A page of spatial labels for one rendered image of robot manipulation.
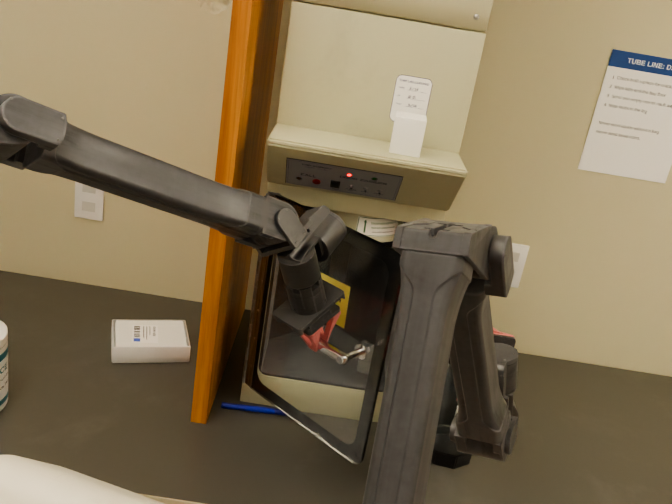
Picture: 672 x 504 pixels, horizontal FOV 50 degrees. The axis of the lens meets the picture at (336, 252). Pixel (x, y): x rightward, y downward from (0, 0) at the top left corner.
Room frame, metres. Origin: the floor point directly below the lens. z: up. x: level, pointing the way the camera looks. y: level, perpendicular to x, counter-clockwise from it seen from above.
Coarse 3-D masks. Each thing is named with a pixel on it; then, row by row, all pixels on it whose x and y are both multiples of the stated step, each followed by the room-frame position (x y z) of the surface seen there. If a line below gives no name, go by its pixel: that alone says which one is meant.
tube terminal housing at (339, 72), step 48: (288, 48) 1.22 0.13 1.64; (336, 48) 1.23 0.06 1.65; (384, 48) 1.23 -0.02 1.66; (432, 48) 1.23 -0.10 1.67; (480, 48) 1.23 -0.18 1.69; (288, 96) 1.22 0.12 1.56; (336, 96) 1.23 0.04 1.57; (384, 96) 1.23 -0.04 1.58; (432, 96) 1.23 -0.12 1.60; (432, 144) 1.23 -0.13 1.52; (288, 192) 1.22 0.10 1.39
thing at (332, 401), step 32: (352, 256) 1.08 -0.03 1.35; (384, 256) 1.04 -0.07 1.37; (352, 288) 1.07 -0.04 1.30; (384, 288) 1.03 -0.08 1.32; (352, 320) 1.06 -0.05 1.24; (384, 320) 1.02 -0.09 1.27; (256, 352) 1.20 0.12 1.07; (288, 352) 1.15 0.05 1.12; (320, 352) 1.10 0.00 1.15; (384, 352) 1.02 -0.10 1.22; (256, 384) 1.19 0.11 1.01; (288, 384) 1.14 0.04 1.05; (320, 384) 1.09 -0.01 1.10; (352, 384) 1.05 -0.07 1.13; (320, 416) 1.08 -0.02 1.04; (352, 416) 1.04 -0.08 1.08; (352, 448) 1.03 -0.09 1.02
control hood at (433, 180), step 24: (288, 144) 1.11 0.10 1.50; (312, 144) 1.11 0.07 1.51; (336, 144) 1.14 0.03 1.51; (360, 144) 1.17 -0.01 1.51; (384, 144) 1.20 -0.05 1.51; (360, 168) 1.13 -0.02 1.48; (384, 168) 1.13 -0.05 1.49; (408, 168) 1.12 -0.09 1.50; (432, 168) 1.12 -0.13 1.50; (456, 168) 1.12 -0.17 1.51; (336, 192) 1.20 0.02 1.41; (408, 192) 1.17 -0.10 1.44; (432, 192) 1.17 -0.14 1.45; (456, 192) 1.16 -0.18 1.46
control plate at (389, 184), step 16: (288, 160) 1.14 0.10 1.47; (304, 160) 1.13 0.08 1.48; (288, 176) 1.17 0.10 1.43; (304, 176) 1.17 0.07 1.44; (320, 176) 1.16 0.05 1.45; (336, 176) 1.16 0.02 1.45; (352, 176) 1.15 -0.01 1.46; (368, 176) 1.15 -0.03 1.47; (384, 176) 1.14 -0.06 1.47; (400, 176) 1.14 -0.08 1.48; (352, 192) 1.19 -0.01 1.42; (368, 192) 1.19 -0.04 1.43; (384, 192) 1.18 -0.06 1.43
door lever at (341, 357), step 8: (320, 344) 1.04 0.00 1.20; (328, 344) 1.03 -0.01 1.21; (360, 344) 1.04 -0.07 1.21; (328, 352) 1.02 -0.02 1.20; (336, 352) 1.01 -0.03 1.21; (344, 352) 1.02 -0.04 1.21; (352, 352) 1.03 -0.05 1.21; (360, 352) 1.03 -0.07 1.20; (336, 360) 1.01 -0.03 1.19; (344, 360) 1.00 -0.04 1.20
